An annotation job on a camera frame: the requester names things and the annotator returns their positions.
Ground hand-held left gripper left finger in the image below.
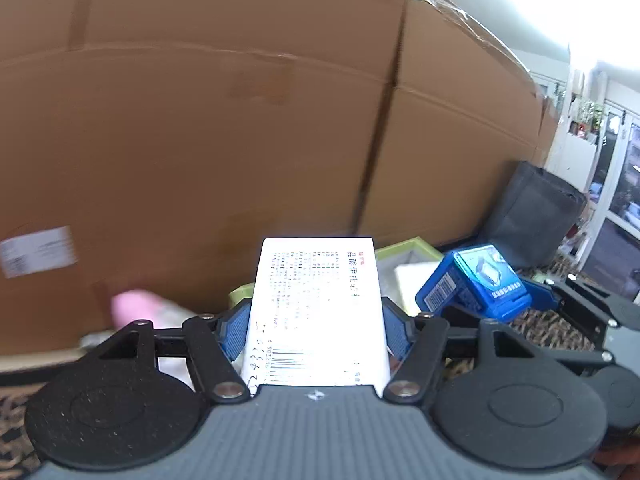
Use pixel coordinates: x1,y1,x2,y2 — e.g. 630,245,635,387
97,298,254,405

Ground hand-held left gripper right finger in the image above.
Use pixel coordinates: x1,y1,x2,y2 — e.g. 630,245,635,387
379,297,537,405

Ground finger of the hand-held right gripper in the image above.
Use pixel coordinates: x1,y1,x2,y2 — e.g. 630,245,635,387
537,330,619,379
517,272,640,333

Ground blue box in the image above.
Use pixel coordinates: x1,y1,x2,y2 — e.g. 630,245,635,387
415,243,533,323

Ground green box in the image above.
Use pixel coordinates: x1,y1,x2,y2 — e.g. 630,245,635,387
229,239,442,318

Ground white medicine box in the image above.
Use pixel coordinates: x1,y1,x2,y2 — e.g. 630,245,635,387
240,237,392,397

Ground dark grey bag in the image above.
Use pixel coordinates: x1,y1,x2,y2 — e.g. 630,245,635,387
476,160,588,269

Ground pink packet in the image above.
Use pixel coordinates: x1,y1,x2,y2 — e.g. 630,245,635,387
110,289,168,327

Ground glass door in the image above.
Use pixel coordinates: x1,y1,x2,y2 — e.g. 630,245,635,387
581,112,640,306

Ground white shipping label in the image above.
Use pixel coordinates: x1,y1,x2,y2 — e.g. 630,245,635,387
0,226,79,279

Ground large cardboard box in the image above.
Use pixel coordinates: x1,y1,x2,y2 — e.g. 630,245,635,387
0,0,559,362

